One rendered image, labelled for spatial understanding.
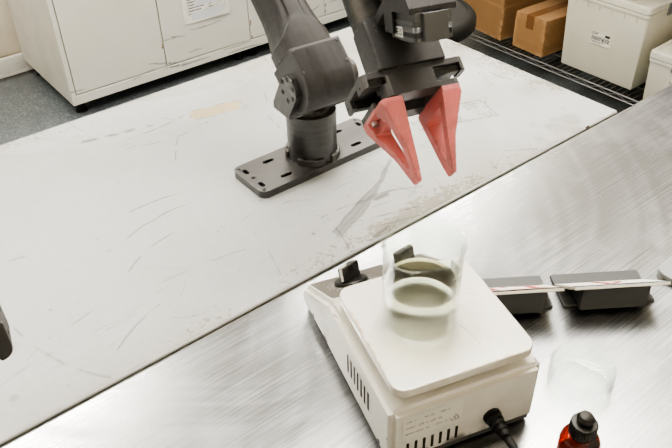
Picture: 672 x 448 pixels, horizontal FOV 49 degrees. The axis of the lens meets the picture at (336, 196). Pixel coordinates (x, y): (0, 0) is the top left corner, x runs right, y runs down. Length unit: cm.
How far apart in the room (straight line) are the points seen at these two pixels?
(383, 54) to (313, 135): 25
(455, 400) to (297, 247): 30
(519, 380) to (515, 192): 35
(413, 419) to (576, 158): 51
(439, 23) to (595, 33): 232
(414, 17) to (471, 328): 25
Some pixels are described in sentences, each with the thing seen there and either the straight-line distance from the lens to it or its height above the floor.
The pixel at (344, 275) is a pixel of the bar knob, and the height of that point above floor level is 96.
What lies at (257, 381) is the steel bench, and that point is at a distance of 67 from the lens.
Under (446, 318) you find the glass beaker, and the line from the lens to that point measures 56.
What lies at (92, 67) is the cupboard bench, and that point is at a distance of 301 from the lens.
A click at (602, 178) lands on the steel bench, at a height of 90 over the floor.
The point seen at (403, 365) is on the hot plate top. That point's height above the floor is 99.
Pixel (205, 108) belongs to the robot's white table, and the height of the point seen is 90.
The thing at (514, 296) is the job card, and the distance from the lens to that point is 71.
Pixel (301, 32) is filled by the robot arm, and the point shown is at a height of 107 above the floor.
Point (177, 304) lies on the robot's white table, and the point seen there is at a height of 90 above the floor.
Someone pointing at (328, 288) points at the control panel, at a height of 95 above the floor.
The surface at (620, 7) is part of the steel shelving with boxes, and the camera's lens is 283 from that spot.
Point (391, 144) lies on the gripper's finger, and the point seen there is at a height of 105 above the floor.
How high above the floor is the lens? 141
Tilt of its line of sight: 36 degrees down
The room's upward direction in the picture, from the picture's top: 2 degrees counter-clockwise
